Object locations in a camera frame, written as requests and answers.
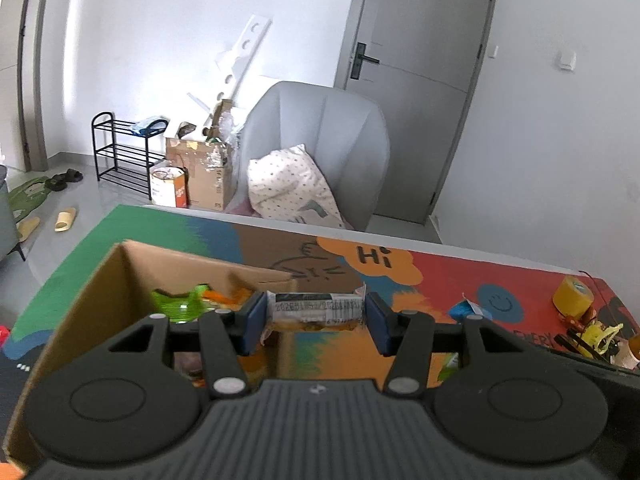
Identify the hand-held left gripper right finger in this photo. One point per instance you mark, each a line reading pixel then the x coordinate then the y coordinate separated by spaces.
pixel 377 325

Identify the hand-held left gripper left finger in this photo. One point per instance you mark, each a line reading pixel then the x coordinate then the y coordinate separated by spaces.
pixel 255 322

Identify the small brown cake packet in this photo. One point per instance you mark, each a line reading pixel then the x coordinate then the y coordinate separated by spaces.
pixel 315 310

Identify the bright green snack packet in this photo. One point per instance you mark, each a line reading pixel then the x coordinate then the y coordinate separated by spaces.
pixel 175 307

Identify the yellow plastic toy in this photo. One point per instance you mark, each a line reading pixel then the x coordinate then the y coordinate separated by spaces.
pixel 597 337

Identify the dark green snack packet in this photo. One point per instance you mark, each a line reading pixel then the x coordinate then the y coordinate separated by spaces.
pixel 447 367

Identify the yellow tape roll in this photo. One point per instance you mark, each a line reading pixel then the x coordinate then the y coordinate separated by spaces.
pixel 572 295

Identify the dotted white pillow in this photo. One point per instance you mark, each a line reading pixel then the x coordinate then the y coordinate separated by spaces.
pixel 285 185

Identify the brown cardboard box of clutter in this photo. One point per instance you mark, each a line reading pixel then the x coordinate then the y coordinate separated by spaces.
pixel 200 175

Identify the white orange paper bag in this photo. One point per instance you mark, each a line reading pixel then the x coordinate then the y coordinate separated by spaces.
pixel 167 187

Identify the grey chair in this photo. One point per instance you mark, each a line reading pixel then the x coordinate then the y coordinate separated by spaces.
pixel 320 125

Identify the yellow slipper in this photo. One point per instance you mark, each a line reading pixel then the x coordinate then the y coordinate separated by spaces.
pixel 27 229
pixel 65 220

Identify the black shoe rack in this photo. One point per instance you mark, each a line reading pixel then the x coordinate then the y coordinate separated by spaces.
pixel 122 150

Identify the dark slipper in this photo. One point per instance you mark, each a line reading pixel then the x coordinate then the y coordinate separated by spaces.
pixel 71 176
pixel 56 184

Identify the grey door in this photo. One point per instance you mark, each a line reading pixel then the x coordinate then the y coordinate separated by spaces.
pixel 420 85

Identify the green floor mat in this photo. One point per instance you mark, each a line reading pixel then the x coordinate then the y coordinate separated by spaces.
pixel 25 200

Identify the white board with holes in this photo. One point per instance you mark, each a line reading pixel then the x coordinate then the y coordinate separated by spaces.
pixel 250 40

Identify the square white wall switch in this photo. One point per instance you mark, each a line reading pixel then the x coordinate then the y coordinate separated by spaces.
pixel 566 60

